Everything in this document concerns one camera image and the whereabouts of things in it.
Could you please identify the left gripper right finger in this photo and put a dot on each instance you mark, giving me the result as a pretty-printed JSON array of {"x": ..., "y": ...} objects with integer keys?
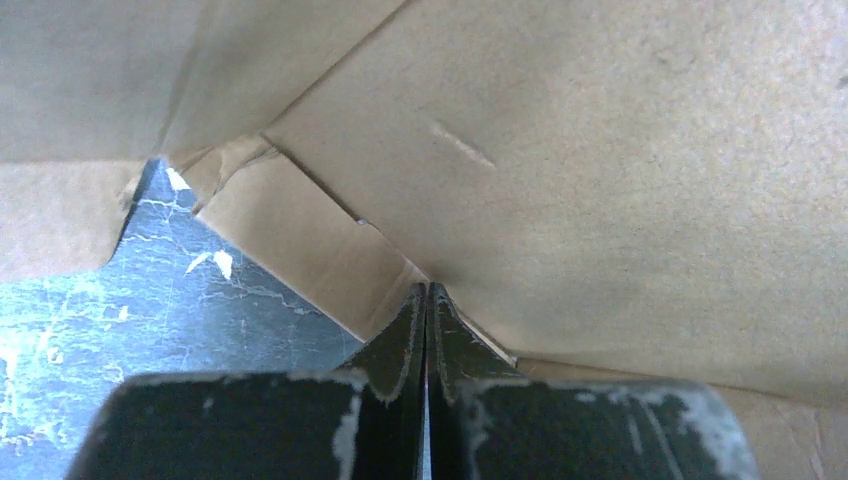
[{"x": 490, "y": 421}]

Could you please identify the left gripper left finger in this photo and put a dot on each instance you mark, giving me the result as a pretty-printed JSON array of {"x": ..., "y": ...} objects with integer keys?
[{"x": 360, "y": 420}]

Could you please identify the cardboard box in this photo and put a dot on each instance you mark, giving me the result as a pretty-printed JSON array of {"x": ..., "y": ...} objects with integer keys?
[{"x": 655, "y": 188}]

